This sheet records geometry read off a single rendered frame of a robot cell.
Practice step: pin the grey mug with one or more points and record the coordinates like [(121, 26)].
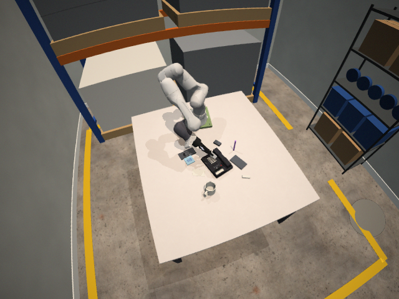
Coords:
[(211, 187)]

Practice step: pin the black desk phone body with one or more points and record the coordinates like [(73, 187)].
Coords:
[(216, 166)]

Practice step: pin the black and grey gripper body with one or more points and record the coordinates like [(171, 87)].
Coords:
[(197, 143)]

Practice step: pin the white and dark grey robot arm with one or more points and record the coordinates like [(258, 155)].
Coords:
[(195, 117)]

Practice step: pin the light blue sticky note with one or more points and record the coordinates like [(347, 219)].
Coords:
[(189, 160)]

